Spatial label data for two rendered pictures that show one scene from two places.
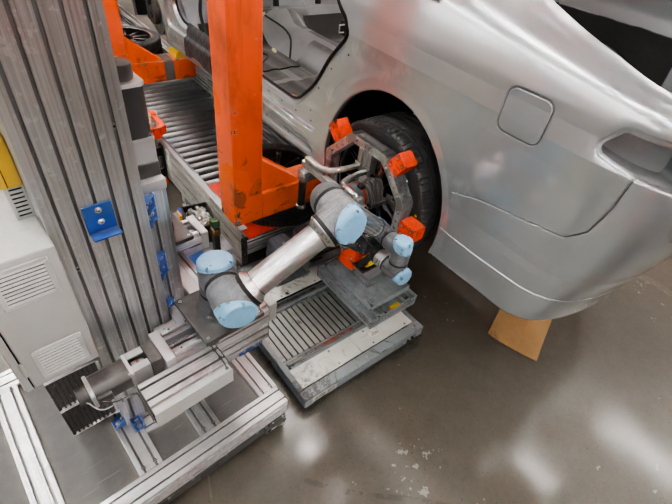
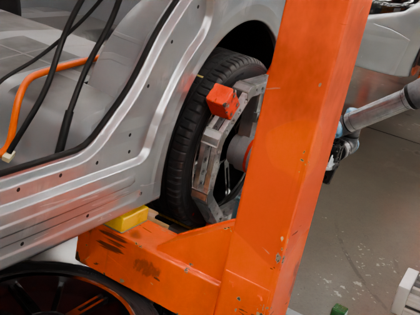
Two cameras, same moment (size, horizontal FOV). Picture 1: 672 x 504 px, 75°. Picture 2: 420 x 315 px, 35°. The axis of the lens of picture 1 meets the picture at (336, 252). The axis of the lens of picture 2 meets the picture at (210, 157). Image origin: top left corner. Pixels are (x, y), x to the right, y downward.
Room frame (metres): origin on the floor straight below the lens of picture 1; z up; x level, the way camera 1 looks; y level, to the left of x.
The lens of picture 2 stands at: (2.59, 2.04, 1.68)
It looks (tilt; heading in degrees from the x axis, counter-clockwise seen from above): 21 degrees down; 251
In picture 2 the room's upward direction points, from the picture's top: 12 degrees clockwise
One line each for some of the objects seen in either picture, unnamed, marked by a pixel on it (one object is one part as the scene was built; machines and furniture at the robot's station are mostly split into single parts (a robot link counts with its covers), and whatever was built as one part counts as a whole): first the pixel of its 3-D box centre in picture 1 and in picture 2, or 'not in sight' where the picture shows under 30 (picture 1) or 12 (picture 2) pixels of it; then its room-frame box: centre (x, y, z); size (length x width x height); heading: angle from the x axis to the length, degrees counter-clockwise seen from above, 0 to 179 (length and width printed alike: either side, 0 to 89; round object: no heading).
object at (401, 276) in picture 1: (396, 270); (346, 145); (1.25, -0.24, 0.85); 0.11 x 0.08 x 0.09; 44
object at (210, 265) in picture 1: (216, 273); not in sight; (0.96, 0.37, 0.98); 0.13 x 0.12 x 0.14; 36
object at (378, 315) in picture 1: (365, 284); not in sight; (1.87, -0.21, 0.13); 0.50 x 0.36 x 0.10; 44
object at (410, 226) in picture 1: (410, 229); not in sight; (1.53, -0.31, 0.85); 0.09 x 0.08 x 0.07; 44
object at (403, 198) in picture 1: (363, 193); (242, 150); (1.75, -0.09, 0.85); 0.54 x 0.07 x 0.54; 44
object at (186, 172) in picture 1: (163, 149); not in sight; (2.79, 1.38, 0.28); 2.47 x 0.09 x 0.22; 44
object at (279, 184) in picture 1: (295, 172); (162, 236); (2.10, 0.29, 0.69); 0.52 x 0.17 x 0.35; 134
